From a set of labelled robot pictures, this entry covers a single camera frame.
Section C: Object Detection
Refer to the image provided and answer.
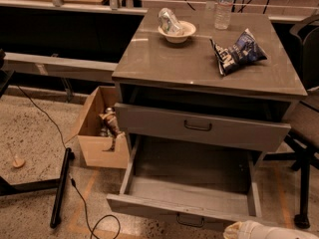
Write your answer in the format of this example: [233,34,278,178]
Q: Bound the white padded gripper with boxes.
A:
[223,221,267,239]

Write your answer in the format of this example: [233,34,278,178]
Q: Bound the grey drawer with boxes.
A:
[107,135,274,231]
[115,103,290,151]

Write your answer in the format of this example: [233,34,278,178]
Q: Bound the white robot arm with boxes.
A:
[223,220,319,239]

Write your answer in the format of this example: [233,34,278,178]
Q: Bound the grey top drawer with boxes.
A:
[115,103,290,151]

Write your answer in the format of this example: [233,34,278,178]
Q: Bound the grey drawer cabinet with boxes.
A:
[112,6,308,157]

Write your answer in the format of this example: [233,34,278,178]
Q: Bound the black office chair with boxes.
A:
[264,14,319,229]

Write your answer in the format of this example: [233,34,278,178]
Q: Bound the open cardboard box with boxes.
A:
[66,86,130,169]

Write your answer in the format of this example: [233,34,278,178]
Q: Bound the crumpled items in box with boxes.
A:
[99,107,124,151]

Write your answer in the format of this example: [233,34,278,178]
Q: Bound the black metal table leg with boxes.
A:
[0,147,75,229]

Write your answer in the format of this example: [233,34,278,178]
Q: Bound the blue chip bag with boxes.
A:
[210,29,267,77]

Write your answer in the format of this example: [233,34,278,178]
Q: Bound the white ceramic bowl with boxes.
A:
[158,21,196,44]

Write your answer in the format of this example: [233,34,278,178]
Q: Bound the clear plastic water bottle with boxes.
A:
[214,0,234,30]

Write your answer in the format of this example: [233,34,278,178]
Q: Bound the crumpled clear plastic bag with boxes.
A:
[158,8,181,33]

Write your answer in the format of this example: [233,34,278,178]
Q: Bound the black floor cable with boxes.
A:
[15,85,122,239]

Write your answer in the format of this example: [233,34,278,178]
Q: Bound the grey metal rail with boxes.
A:
[4,53,118,83]

